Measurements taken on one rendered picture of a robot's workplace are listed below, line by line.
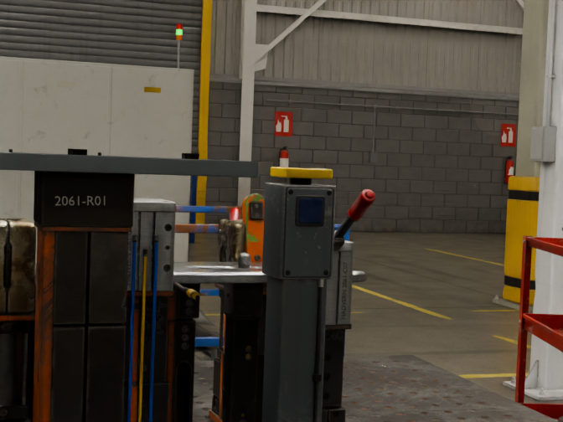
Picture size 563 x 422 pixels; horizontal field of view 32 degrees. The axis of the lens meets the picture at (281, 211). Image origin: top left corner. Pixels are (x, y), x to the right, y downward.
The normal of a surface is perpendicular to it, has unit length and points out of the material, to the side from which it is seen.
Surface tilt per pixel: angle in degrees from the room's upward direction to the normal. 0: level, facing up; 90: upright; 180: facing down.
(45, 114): 90
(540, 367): 90
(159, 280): 90
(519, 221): 90
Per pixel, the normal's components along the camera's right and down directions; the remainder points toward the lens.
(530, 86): -0.95, -0.02
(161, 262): 0.34, 0.06
